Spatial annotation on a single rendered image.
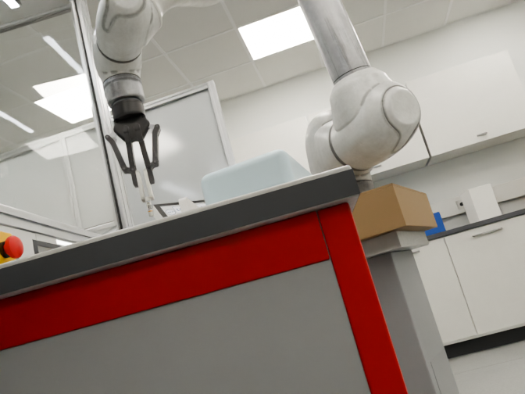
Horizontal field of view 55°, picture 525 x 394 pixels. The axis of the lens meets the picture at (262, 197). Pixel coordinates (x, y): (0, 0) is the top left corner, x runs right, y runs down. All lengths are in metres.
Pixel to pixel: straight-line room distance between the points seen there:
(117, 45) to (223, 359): 0.84
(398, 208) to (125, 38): 0.69
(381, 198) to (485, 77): 3.71
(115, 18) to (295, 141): 3.60
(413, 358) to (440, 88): 3.66
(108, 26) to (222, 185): 0.70
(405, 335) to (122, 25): 0.93
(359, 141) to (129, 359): 0.87
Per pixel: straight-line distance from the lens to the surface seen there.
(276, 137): 4.65
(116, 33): 1.14
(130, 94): 1.23
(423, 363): 1.29
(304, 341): 0.45
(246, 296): 0.46
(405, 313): 1.28
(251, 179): 0.49
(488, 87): 4.81
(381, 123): 1.18
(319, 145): 1.37
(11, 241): 0.97
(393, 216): 1.19
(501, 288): 4.15
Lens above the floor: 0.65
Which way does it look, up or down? 13 degrees up
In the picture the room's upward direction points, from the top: 15 degrees counter-clockwise
